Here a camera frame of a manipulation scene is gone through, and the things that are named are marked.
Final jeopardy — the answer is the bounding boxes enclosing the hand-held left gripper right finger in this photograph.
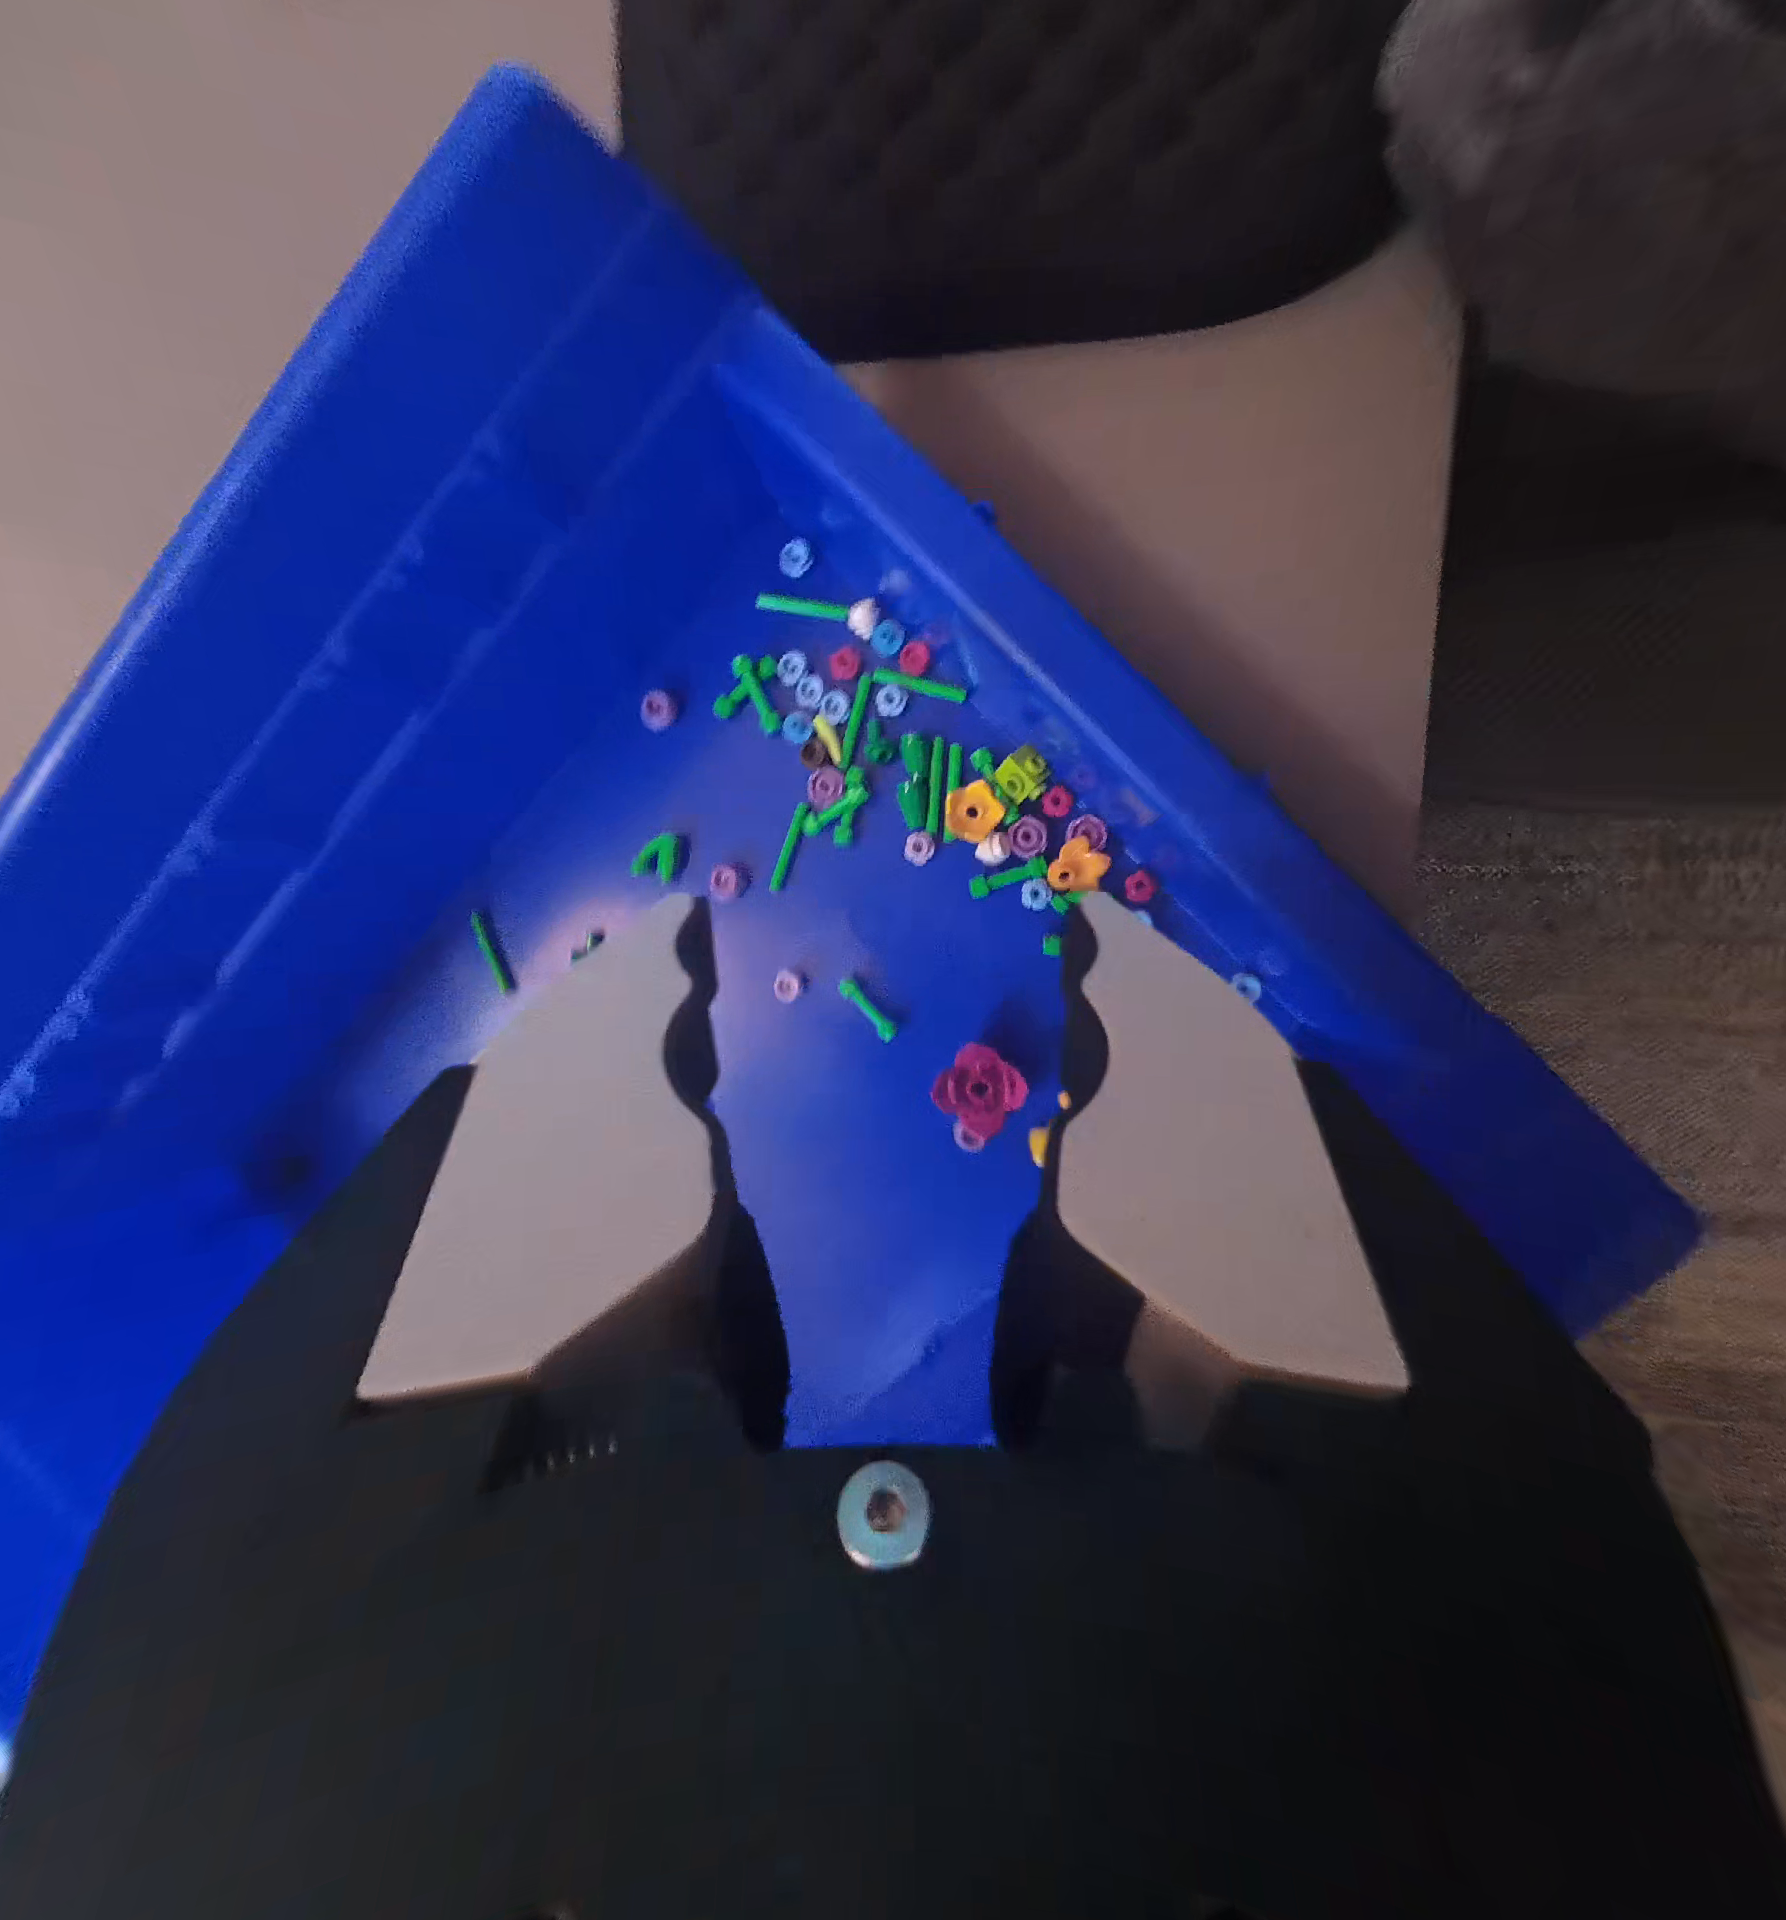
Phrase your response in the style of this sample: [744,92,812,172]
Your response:
[989,897,1415,1455]

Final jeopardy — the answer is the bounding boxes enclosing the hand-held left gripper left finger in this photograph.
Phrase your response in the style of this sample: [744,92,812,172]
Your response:
[353,891,791,1455]

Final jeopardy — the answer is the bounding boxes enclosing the magenta toy flower piece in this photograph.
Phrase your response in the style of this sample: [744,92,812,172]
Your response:
[929,1040,1030,1142]

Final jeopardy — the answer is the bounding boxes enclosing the pile of small toy bricks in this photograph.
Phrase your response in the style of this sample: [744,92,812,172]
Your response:
[464,532,1270,1052]

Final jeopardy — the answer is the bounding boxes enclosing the large blue plastic bin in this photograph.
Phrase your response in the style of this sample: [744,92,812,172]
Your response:
[0,60,1705,1771]

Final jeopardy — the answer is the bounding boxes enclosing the black quilted cushion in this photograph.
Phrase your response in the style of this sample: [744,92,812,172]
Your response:
[614,0,1420,363]

